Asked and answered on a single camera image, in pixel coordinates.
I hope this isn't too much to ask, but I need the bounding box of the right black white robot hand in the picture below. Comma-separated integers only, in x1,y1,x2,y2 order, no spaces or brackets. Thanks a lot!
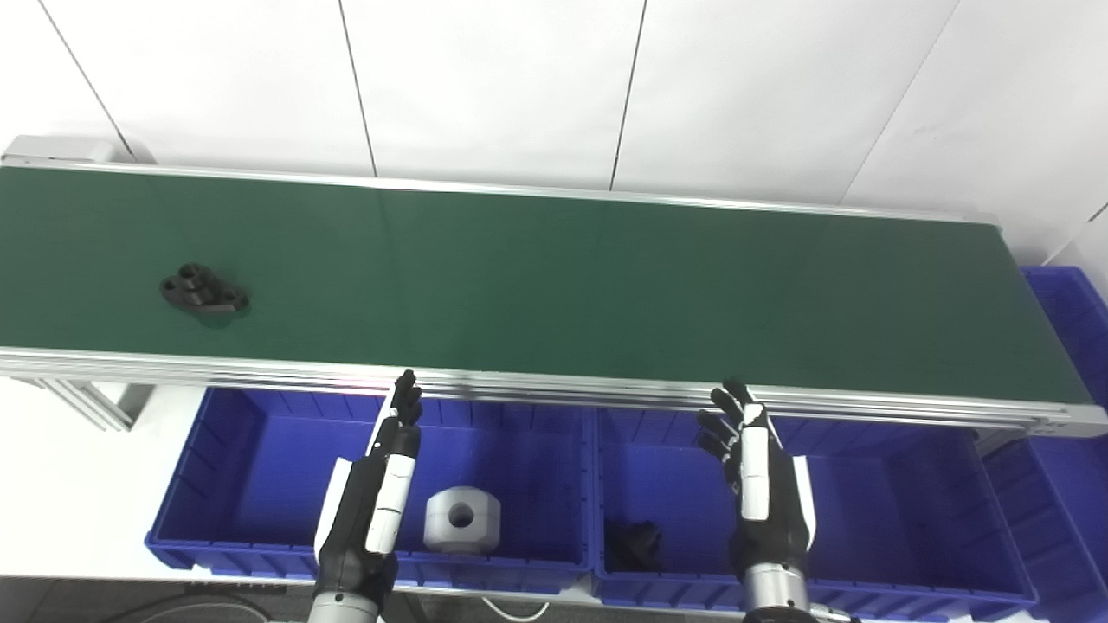
697,378,817,574

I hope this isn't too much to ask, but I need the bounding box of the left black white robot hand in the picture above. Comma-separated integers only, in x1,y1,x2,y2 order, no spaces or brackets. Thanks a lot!
313,369,425,607

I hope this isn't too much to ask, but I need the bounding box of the black flange part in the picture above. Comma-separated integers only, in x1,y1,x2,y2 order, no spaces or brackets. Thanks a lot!
160,263,250,316

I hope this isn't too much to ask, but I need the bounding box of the blue plastic bin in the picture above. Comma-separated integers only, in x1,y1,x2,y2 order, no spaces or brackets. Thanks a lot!
145,387,598,594
982,266,1108,623
593,407,1040,622

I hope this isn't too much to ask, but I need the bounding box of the white cylindrical part with hole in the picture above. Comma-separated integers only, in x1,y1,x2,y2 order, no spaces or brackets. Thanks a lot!
423,486,502,555

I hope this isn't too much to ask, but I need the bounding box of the black angular part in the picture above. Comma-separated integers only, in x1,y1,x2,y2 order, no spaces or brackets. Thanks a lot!
604,519,663,572

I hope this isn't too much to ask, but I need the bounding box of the green conveyor belt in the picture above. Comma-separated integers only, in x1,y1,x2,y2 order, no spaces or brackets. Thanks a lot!
0,164,1093,406
0,134,1108,438

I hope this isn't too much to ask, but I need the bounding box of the aluminium conveyor leg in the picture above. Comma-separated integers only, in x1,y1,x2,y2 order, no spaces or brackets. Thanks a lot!
17,378,157,432

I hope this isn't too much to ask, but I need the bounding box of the grey conveyor end housing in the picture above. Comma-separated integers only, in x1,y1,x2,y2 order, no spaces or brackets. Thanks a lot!
0,134,157,167

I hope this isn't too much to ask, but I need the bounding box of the black floor cable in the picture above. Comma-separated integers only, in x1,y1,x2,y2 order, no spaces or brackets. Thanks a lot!
95,588,278,623

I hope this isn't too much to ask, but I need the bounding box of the white floor cable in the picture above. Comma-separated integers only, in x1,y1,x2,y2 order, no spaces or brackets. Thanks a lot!
480,597,551,623

